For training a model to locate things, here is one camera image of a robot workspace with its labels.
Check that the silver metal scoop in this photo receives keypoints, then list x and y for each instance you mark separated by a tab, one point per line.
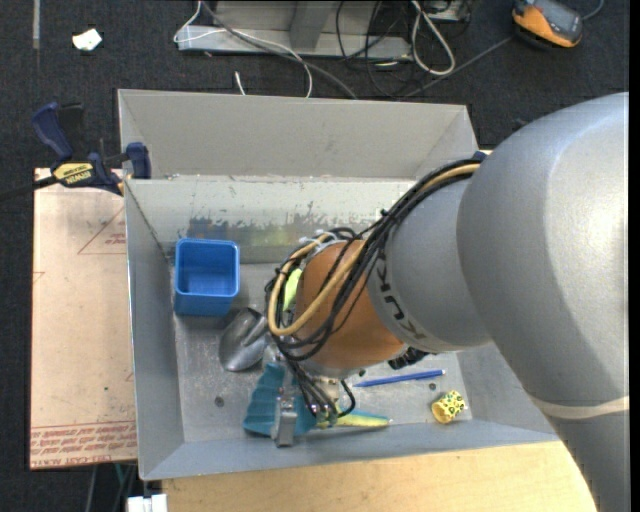
242	345

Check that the blue pen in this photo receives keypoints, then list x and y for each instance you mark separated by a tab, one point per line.
400	378

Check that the brown cardboard board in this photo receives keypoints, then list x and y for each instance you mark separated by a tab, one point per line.
80	325

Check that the grey metal bin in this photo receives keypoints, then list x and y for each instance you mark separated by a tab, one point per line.
210	380

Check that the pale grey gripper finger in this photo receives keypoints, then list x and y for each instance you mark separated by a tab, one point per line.
285	425

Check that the blue square plastic cup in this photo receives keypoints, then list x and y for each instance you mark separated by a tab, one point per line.
206	280

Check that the lime green thing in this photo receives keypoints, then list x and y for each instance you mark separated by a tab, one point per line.
291	290

